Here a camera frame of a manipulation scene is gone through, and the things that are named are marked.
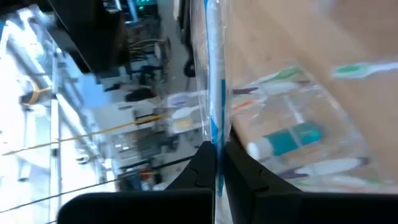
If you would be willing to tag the black metal table frame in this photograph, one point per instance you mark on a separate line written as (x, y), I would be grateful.
(185, 28)

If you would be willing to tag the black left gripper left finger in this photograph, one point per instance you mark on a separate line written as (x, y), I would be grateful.
(140, 208)

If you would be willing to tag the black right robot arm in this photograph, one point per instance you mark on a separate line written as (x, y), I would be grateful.
(93, 37)

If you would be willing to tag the small teal mouthwash bottle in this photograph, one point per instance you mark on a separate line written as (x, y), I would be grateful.
(289, 140)

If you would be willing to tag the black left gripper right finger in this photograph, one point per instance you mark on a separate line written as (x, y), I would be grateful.
(280, 208)

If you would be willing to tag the purple white toothbrush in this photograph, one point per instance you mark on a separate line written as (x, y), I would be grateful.
(276, 88)

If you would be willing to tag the clear acrylic organizer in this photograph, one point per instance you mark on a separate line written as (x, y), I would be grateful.
(311, 109)

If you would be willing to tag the blue white toothbrush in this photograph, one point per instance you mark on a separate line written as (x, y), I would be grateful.
(214, 62)

